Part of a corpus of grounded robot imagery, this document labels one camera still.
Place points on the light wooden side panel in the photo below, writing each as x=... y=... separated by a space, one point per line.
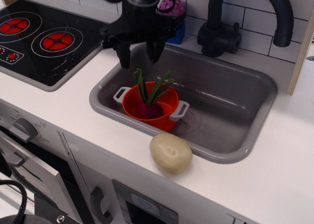
x=304 y=10

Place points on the red toy beet green leaves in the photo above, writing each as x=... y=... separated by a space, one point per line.
x=149 y=108

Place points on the grey dishwasher door handle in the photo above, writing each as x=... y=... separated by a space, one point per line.
x=96 y=197

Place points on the black toy faucet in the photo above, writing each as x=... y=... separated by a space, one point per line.
x=216 y=39

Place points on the grey oven door handle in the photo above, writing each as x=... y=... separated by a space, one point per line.
x=14 y=159

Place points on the beige toy potato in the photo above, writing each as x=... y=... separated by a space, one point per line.
x=171 y=153

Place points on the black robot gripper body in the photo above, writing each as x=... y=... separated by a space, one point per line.
x=140 y=21

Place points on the grey oven knob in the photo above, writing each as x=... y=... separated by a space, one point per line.
x=24 y=130

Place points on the orange toy pot grey handles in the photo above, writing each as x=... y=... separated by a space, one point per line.
x=173 y=108

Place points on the blue toy block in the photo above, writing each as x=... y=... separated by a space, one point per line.
x=180 y=33

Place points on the black toy stovetop red burners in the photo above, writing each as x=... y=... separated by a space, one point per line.
x=43 y=46

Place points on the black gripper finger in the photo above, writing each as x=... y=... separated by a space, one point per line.
x=155 y=50
x=122 y=48

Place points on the purple toy cupcake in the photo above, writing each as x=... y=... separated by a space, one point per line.
x=175 y=7

